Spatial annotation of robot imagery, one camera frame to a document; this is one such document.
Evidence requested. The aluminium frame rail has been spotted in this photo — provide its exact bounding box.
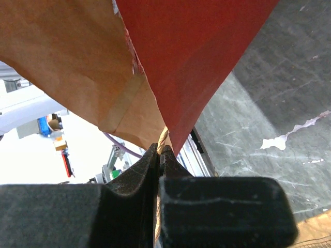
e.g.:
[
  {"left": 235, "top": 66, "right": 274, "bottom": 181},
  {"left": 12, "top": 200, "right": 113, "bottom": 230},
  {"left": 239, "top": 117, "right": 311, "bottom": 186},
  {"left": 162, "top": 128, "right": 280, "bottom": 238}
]
[{"left": 102, "top": 126, "right": 218, "bottom": 184}]

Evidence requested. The red paper bag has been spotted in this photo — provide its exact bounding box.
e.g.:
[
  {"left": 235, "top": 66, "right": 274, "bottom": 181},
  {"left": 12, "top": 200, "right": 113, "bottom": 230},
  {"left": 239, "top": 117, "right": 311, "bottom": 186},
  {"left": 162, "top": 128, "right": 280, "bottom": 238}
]
[{"left": 0, "top": 0, "right": 281, "bottom": 248}]

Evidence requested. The tan gold snack bag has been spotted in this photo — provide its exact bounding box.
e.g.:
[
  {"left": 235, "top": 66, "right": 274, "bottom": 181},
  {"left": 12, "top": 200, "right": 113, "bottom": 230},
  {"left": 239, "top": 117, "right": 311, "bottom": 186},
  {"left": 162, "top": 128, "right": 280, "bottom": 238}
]
[{"left": 291, "top": 210, "right": 331, "bottom": 248}]

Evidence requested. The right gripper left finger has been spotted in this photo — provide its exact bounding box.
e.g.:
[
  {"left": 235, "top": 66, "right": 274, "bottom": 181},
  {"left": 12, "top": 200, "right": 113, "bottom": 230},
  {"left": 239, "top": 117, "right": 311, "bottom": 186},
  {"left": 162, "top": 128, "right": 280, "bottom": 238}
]
[{"left": 1, "top": 144, "right": 158, "bottom": 247}]

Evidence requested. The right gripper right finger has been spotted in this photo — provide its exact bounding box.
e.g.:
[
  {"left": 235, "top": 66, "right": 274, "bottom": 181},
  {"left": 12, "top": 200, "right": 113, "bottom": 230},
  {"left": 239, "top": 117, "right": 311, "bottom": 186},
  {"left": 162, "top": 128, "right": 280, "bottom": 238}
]
[{"left": 159, "top": 146, "right": 297, "bottom": 247}]

